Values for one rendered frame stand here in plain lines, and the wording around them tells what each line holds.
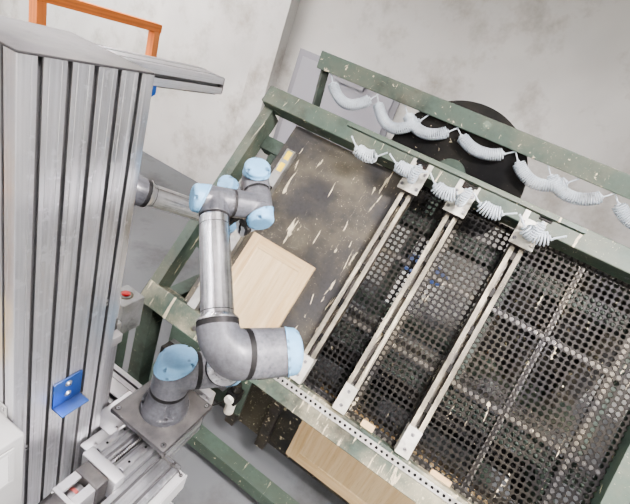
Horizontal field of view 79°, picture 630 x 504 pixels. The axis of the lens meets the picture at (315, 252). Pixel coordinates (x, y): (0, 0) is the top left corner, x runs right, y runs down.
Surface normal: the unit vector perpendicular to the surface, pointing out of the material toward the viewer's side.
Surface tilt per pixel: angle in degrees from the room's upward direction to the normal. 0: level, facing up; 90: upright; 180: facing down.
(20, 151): 90
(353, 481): 90
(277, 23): 90
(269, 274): 58
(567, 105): 90
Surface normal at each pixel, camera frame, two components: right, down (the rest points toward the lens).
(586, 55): -0.43, 0.27
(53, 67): 0.84, 0.48
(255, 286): -0.19, -0.22
